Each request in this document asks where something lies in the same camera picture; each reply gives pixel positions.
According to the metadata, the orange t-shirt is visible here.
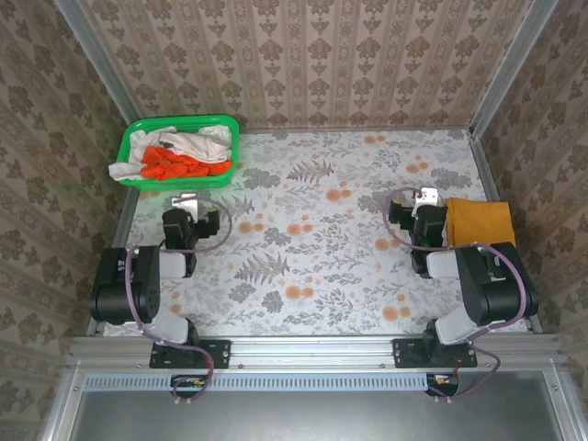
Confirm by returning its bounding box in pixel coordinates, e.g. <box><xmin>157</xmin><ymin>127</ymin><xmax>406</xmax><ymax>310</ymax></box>
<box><xmin>140</xmin><ymin>145</ymin><xmax>233</xmax><ymax>183</ymax></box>

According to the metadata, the green plastic basket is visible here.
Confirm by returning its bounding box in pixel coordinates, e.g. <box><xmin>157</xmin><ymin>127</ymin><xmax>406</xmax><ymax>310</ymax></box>
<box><xmin>114</xmin><ymin>113</ymin><xmax>241</xmax><ymax>192</ymax></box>

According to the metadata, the mustard yellow folded t-shirt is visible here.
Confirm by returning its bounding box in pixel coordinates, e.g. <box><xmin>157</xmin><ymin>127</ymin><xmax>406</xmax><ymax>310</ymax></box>
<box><xmin>446</xmin><ymin>197</ymin><xmax>516</xmax><ymax>252</ymax></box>

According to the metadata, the white t-shirt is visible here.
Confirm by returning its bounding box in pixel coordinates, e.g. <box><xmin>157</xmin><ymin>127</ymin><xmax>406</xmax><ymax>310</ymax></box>
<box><xmin>107</xmin><ymin>128</ymin><xmax>180</xmax><ymax>183</ymax></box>

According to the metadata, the small black controller board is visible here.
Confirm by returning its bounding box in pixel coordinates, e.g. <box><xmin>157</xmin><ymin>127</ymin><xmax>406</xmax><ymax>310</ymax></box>
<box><xmin>170</xmin><ymin>374</ymin><xmax>211</xmax><ymax>401</ymax></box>
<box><xmin>424</xmin><ymin>372</ymin><xmax>460</xmax><ymax>397</ymax></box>

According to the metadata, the grey metal sheet panel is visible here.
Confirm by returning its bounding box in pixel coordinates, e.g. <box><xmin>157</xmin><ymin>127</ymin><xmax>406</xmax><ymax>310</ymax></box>
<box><xmin>43</xmin><ymin>362</ymin><xmax>588</xmax><ymax>441</ymax></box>

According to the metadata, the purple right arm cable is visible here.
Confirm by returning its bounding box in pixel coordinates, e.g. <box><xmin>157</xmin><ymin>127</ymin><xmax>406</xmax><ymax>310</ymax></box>
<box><xmin>383</xmin><ymin>187</ymin><xmax>529</xmax><ymax>405</ymax></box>

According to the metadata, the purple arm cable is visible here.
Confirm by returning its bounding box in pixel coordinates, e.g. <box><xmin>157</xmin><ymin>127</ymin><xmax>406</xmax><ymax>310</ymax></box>
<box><xmin>383</xmin><ymin>187</ymin><xmax>529</xmax><ymax>405</ymax></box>
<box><xmin>122</xmin><ymin>195</ymin><xmax>233</xmax><ymax>406</ymax></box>

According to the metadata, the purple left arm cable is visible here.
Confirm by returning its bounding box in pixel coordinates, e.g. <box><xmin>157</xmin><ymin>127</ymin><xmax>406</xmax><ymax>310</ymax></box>
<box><xmin>122</xmin><ymin>195</ymin><xmax>233</xmax><ymax>406</ymax></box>

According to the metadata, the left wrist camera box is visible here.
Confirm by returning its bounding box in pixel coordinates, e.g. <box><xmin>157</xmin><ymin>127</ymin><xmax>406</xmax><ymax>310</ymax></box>
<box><xmin>171</xmin><ymin>192</ymin><xmax>199</xmax><ymax>218</ymax></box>

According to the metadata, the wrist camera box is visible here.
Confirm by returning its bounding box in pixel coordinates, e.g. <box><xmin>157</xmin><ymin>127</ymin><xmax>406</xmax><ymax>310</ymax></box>
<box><xmin>171</xmin><ymin>192</ymin><xmax>199</xmax><ymax>218</ymax></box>
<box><xmin>412</xmin><ymin>187</ymin><xmax>438</xmax><ymax>218</ymax></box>

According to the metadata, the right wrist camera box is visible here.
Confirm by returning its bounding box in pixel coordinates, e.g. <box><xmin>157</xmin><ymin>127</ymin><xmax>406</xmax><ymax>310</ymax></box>
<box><xmin>412</xmin><ymin>187</ymin><xmax>438</xmax><ymax>218</ymax></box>

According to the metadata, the aluminium table back rail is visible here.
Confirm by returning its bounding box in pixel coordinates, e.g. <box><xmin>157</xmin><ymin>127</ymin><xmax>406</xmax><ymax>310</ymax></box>
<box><xmin>238</xmin><ymin>123</ymin><xmax>474</xmax><ymax>133</ymax></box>

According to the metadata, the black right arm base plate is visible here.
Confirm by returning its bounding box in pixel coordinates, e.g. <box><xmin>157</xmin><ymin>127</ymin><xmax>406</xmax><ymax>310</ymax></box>
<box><xmin>392</xmin><ymin>338</ymin><xmax>478</xmax><ymax>369</ymax></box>

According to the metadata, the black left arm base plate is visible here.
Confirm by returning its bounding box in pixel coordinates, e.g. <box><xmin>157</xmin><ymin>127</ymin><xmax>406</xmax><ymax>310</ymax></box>
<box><xmin>150</xmin><ymin>338</ymin><xmax>231</xmax><ymax>369</ymax></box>

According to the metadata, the aluminium mounting rail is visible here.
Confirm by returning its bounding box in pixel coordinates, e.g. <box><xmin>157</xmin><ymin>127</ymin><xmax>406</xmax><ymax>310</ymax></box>
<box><xmin>68</xmin><ymin>334</ymin><xmax>569</xmax><ymax>369</ymax></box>

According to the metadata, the aluminium frame post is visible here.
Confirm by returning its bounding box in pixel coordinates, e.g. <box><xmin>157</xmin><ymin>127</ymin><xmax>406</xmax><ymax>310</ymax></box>
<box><xmin>53</xmin><ymin>0</ymin><xmax>143</xmax><ymax>124</ymax></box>
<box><xmin>469</xmin><ymin>0</ymin><xmax>560</xmax><ymax>135</ymax></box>

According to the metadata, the grey slotted cable duct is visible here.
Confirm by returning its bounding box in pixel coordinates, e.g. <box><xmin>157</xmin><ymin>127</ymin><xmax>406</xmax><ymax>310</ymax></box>
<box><xmin>85</xmin><ymin>374</ymin><xmax>460</xmax><ymax>392</ymax></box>

